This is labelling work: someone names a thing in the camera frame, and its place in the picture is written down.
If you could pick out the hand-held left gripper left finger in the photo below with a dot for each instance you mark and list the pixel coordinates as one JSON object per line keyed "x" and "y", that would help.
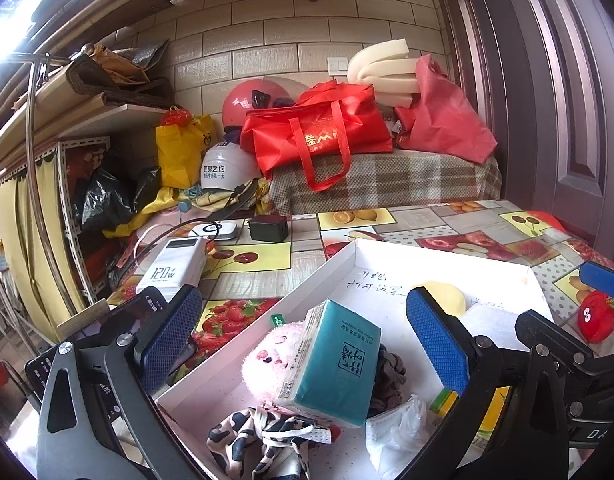
{"x": 169, "y": 330}

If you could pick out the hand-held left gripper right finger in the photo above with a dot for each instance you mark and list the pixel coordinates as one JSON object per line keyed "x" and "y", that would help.
{"x": 437, "y": 332}

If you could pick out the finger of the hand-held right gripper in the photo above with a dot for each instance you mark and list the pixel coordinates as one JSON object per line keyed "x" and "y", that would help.
{"x": 552, "y": 335}
{"x": 604, "y": 272}

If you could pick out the yellow sponge piece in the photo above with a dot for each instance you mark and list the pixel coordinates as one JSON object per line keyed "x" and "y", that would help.
{"x": 447, "y": 297}

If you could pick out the red plush toy with eyes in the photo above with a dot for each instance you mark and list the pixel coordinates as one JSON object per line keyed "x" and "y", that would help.
{"x": 599, "y": 317}

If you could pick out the white foam block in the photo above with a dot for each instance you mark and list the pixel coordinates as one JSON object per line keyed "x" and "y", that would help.
{"x": 492, "y": 320}

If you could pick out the grey scrunchie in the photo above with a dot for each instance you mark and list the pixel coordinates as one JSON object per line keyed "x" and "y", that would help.
{"x": 387, "y": 375}

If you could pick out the green and yellow sponge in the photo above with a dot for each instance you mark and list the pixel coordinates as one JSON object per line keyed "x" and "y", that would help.
{"x": 444, "y": 402}

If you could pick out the white cardboard box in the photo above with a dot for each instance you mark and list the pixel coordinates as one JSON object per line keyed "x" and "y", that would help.
{"x": 387, "y": 270}

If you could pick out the yellow packet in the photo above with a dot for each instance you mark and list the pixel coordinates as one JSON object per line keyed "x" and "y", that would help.
{"x": 499, "y": 410}

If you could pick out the pink plush toy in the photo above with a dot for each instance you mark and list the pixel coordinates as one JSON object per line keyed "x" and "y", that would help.
{"x": 272, "y": 360}

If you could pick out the teal tissue pack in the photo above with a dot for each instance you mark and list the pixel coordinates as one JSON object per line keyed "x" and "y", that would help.
{"x": 332, "y": 365}

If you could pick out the white sock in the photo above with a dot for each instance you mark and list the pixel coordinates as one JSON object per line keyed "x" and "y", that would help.
{"x": 394, "y": 435}

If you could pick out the cow print cloth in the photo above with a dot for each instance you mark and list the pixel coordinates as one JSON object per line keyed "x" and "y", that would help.
{"x": 257, "y": 445}

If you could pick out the white power bank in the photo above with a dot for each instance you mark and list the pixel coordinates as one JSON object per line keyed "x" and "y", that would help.
{"x": 174, "y": 265}

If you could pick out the red plastic object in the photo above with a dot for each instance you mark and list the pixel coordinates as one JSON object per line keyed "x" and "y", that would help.
{"x": 547, "y": 220}

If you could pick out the white charging pad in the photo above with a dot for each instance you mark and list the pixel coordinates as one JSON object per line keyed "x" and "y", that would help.
{"x": 217, "y": 231}

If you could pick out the fruit print tablecloth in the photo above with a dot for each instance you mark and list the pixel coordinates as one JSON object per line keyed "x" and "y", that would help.
{"x": 267, "y": 265}

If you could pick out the yellow plastic sheet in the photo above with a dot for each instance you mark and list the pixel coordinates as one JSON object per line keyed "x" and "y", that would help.
{"x": 147, "y": 210}

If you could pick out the black charger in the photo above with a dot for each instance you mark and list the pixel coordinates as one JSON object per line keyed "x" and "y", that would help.
{"x": 269, "y": 228}

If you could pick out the black plastic bag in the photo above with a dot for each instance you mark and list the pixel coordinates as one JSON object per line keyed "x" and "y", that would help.
{"x": 107, "y": 200}

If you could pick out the plaid cloth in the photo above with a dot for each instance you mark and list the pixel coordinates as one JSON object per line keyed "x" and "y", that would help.
{"x": 387, "y": 180}

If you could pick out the yellow curtain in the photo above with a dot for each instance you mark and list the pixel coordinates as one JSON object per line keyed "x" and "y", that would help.
{"x": 37, "y": 230}

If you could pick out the white helmet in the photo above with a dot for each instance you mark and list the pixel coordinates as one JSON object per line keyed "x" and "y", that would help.
{"x": 227, "y": 165}

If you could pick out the yellow shopping bag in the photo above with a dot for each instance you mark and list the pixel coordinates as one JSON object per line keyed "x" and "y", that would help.
{"x": 182, "y": 150}

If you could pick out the brown wooden door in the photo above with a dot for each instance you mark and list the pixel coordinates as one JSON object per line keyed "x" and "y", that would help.
{"x": 537, "y": 85}

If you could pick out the red ornament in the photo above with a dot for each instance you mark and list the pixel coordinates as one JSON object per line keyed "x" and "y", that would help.
{"x": 177, "y": 116}

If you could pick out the red plastic bag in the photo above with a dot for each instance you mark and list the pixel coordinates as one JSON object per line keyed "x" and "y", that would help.
{"x": 442, "y": 115}

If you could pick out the red helmet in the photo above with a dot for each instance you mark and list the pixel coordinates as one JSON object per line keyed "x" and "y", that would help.
{"x": 239, "y": 102}

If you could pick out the red tote bag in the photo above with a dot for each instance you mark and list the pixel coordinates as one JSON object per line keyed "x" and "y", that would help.
{"x": 317, "y": 125}

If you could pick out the cream foam rolls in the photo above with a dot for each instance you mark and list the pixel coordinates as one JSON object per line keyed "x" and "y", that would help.
{"x": 382, "y": 67}

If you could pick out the white wall switch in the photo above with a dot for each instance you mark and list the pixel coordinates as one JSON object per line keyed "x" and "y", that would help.
{"x": 338, "y": 66}

